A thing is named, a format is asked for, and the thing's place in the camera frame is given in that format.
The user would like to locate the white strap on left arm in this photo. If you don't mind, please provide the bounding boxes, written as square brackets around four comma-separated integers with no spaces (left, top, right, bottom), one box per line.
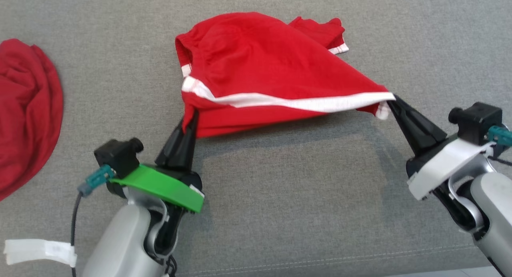
[4,239,78,268]

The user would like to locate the red shorts with white stripe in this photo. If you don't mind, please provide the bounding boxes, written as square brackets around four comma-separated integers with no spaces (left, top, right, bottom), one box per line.
[175,12,397,139]

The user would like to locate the grey fabric sofa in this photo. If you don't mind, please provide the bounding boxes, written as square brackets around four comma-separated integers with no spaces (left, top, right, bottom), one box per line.
[0,0,512,277]

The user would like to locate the red basketball jersey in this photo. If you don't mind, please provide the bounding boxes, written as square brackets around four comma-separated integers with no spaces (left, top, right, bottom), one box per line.
[0,38,64,202]

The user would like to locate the black cable with teal plug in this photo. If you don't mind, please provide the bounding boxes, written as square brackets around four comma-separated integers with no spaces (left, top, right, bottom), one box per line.
[488,125,512,166]
[70,165,115,277]

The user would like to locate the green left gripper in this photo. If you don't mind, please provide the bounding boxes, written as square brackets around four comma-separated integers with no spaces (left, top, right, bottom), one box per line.
[109,110,205,213]

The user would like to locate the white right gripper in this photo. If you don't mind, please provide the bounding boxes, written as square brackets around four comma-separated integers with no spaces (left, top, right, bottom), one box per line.
[387,94,497,201]

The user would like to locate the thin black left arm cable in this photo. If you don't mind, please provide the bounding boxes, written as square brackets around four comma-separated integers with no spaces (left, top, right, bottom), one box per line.
[165,254,178,277]

